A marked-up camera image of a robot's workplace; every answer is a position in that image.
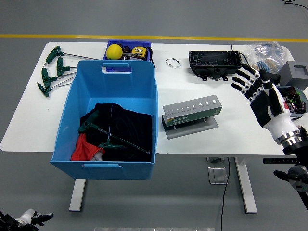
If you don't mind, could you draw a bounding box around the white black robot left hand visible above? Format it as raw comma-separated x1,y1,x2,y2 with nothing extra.
16,208,54,227

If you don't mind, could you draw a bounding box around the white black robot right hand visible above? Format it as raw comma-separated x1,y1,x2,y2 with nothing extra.
231,64,299,140

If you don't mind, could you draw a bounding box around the grey green hex key stand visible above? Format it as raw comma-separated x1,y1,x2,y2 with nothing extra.
162,94,222,140

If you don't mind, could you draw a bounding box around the small green T-handle hex key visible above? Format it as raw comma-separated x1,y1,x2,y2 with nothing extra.
98,103,128,151

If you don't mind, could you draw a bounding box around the large green T-handle hex key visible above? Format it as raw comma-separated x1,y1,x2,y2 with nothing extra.
77,110,151,155

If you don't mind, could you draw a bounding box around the pile of electronic components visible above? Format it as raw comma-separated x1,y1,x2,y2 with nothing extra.
282,87,307,114

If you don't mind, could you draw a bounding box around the black power adapter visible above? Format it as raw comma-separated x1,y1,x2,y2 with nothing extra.
261,73,281,84

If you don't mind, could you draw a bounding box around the grey blue bowl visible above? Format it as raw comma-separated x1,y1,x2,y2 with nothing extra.
275,85,308,118

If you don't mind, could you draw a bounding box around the grey foam block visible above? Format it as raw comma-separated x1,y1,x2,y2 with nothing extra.
280,61,308,87

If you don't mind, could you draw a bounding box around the taped resistor strip bundle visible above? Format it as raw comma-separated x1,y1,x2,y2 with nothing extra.
251,59,277,74

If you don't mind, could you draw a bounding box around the white table leg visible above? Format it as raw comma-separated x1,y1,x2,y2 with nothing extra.
69,178,87,212
234,157,258,214

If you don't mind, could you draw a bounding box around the black table control panel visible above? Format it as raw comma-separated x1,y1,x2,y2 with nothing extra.
262,157,298,164

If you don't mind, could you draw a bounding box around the clear plastic parts bag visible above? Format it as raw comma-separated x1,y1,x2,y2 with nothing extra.
246,41,288,74

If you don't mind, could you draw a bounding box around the black plastic case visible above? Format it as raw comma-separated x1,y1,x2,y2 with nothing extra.
188,50,243,82

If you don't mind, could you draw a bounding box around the red cloth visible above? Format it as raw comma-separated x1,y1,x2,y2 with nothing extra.
71,133,105,161

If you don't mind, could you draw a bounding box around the metal floor plate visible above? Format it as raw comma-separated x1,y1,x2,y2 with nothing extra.
207,167,229,185

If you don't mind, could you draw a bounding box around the black cloth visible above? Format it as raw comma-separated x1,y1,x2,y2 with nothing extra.
79,103,153,162

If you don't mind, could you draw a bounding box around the yellow tape measure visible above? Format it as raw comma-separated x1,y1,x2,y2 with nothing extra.
131,46,148,60

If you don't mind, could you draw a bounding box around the small dark blue parts tray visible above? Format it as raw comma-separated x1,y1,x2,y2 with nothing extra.
103,39,156,72

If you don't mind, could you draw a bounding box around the large blue plastic bin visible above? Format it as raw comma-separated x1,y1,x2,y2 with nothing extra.
49,60,159,180

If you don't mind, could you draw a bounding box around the yellow ball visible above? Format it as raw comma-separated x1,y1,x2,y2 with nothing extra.
106,44,123,60

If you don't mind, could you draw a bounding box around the black adapter cable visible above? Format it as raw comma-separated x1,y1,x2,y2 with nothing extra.
231,44,262,78

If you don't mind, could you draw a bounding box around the black cable on floor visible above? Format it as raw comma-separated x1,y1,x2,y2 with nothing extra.
281,0,308,12

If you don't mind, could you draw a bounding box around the thin wire loop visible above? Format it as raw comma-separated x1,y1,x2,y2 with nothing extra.
165,58,182,68

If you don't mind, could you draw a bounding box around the green T-handle hex wrench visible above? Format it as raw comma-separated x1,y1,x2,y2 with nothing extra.
41,66,77,89
37,81,73,98
56,57,78,77
45,45,99,65

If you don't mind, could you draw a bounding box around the black strap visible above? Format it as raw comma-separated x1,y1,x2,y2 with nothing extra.
146,47,156,69

